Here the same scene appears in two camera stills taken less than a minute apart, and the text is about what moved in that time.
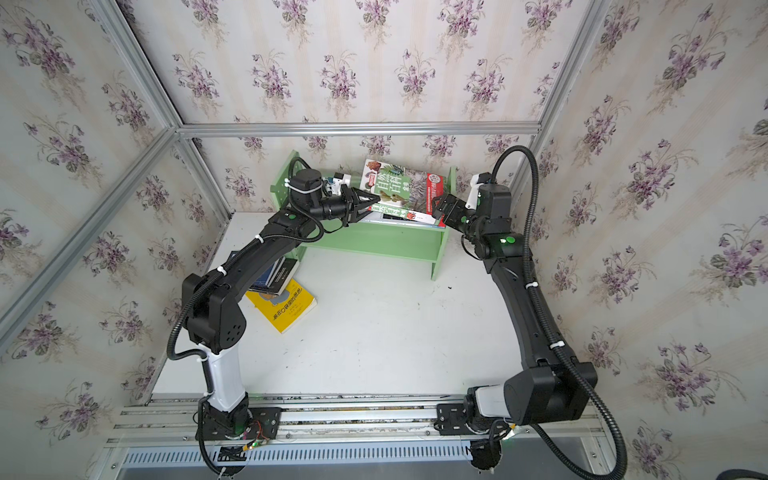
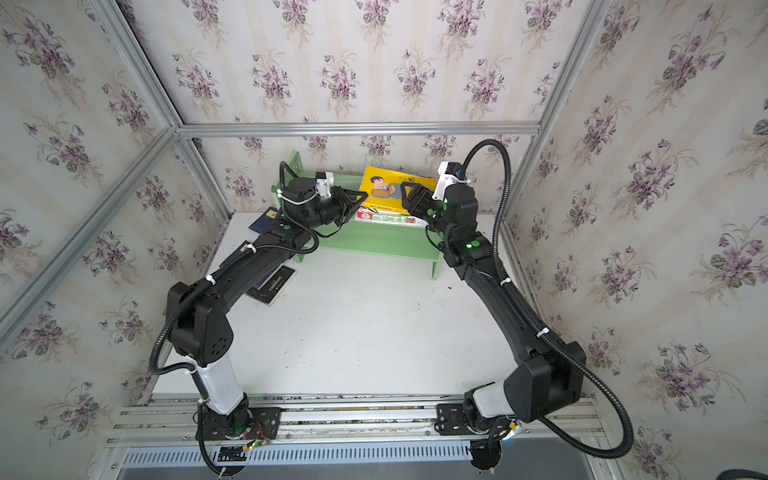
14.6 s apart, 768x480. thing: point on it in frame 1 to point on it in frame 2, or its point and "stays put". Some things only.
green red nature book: (402, 187) to (375, 216)
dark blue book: (260, 284) to (264, 220)
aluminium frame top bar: (363, 129) stays put
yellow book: (286, 309) to (383, 187)
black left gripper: (359, 203) stays put
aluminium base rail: (342, 421) stays put
